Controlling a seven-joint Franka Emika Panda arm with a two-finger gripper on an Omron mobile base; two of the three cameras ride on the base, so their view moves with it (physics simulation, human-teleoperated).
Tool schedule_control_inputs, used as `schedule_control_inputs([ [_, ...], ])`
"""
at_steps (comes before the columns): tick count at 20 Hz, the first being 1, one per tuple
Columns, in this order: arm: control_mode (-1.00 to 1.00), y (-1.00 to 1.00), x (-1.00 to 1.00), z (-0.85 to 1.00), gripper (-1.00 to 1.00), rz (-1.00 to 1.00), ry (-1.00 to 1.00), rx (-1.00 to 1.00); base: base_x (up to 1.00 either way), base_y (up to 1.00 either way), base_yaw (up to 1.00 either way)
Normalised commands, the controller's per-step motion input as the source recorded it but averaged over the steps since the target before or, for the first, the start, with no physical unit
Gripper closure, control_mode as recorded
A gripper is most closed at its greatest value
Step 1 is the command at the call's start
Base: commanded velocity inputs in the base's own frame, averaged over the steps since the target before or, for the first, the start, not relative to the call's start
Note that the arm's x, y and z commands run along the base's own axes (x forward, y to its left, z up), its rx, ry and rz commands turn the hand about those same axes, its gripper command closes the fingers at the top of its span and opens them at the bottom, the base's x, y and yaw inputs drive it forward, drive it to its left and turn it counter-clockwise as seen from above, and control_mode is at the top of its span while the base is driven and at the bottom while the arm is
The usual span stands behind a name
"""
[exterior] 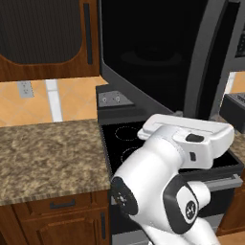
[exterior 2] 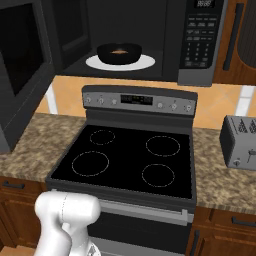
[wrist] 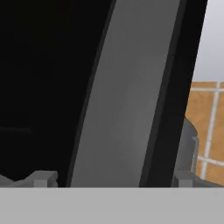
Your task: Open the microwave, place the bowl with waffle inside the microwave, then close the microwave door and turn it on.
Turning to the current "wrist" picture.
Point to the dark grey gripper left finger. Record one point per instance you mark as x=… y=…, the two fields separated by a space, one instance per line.
x=43 y=178

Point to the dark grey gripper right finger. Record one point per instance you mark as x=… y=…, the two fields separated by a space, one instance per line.
x=186 y=151

